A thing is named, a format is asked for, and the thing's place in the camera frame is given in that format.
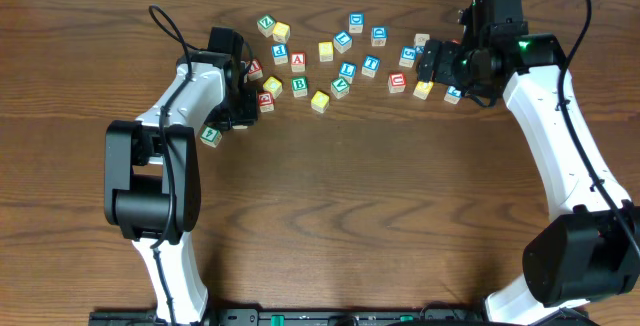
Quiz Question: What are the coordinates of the yellow O block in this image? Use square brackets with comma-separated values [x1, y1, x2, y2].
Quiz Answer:
[413, 81, 434, 100]
[310, 91, 330, 113]

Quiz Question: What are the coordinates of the green B block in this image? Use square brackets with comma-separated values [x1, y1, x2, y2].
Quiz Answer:
[291, 76, 308, 98]

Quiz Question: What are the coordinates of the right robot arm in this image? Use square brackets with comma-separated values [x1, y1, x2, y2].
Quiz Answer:
[417, 0, 639, 325]

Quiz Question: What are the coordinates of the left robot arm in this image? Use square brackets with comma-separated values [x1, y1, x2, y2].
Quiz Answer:
[104, 27, 258, 325]

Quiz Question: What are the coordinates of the red E block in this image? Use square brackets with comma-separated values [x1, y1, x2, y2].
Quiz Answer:
[257, 91, 275, 113]

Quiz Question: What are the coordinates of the blue 2 block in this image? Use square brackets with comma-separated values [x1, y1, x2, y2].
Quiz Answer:
[444, 86, 461, 104]

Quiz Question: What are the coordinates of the red U block left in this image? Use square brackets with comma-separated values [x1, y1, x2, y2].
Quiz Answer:
[247, 59, 263, 81]

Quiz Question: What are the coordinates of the red u block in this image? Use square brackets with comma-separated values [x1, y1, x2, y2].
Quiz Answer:
[388, 72, 407, 94]
[247, 59, 263, 81]

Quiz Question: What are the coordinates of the yellow block middle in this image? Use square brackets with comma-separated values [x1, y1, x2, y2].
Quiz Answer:
[262, 76, 283, 99]

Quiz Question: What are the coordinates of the green 4 block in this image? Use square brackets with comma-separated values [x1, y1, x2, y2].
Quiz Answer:
[200, 126, 222, 148]

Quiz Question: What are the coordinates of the blue X block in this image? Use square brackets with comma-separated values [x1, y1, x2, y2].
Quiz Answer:
[414, 33, 430, 54]

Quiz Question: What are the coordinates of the blue P block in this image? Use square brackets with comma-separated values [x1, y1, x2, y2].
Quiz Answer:
[271, 43, 289, 65]

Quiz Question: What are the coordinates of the blue 5 block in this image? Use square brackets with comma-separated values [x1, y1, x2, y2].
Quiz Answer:
[399, 46, 417, 68]

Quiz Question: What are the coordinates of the red A block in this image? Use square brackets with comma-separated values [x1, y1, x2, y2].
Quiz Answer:
[290, 52, 306, 73]

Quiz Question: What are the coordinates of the red U block right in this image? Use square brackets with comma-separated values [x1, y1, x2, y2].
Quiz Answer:
[388, 72, 407, 94]

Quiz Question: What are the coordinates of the yellow block far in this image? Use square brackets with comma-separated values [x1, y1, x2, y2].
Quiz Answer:
[272, 22, 291, 44]

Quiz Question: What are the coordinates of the green Z block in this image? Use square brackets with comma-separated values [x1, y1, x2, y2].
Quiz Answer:
[257, 14, 276, 37]

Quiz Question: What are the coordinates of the green V block centre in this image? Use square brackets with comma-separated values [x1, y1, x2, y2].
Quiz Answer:
[330, 77, 350, 99]

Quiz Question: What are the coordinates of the blue D block near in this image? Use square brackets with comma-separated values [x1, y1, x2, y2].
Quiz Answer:
[371, 26, 388, 47]

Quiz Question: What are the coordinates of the blue d block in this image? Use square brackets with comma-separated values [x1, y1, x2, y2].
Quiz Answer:
[371, 26, 388, 47]
[348, 13, 364, 34]

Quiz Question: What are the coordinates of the yellow S block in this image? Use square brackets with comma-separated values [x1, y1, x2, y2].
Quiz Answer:
[318, 41, 334, 62]

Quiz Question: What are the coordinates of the blue T block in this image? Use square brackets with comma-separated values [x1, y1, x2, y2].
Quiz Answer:
[361, 55, 380, 78]

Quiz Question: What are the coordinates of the blue L block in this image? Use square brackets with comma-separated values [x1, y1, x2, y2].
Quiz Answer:
[333, 31, 353, 54]

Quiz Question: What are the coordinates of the blue D block far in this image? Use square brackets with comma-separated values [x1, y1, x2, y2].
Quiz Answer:
[348, 13, 364, 34]

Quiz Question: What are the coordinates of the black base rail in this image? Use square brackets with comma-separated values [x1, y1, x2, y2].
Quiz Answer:
[88, 306, 591, 326]

